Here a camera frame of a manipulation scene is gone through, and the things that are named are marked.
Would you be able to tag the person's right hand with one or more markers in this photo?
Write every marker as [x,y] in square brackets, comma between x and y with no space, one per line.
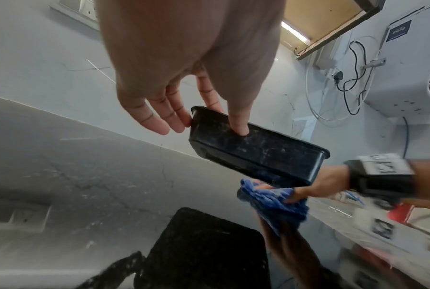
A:
[322,183]

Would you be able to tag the person's left hand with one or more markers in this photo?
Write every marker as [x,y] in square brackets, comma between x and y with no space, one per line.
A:
[186,45]

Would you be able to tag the blue striped cloth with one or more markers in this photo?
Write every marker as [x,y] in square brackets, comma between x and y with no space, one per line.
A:
[275,206]

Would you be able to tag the black plastic tray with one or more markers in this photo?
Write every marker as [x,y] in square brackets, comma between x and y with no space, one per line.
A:
[257,149]

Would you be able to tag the right wrist marker band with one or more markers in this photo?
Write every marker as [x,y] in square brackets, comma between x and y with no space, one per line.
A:
[380,176]

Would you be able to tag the red bear cup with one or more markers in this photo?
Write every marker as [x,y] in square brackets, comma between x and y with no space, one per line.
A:
[400,213]

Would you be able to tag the led light strip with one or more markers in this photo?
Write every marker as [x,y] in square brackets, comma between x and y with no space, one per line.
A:
[295,33]

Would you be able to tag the white wall socket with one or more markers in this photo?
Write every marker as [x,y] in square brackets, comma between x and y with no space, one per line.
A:
[79,10]

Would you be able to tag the white wall water purifier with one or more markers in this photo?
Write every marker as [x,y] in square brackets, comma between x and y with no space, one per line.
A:
[407,62]

